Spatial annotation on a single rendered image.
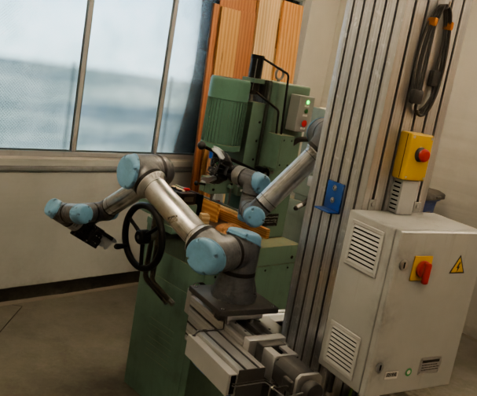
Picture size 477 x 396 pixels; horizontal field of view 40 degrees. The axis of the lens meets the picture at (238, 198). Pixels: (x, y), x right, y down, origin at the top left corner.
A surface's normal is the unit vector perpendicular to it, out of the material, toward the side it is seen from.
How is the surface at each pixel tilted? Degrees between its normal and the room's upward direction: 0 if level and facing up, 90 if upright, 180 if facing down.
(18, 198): 90
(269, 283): 90
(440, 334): 90
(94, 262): 90
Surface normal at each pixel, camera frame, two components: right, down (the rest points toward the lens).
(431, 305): 0.50, 0.26
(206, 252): -0.54, 0.14
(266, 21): 0.70, 0.19
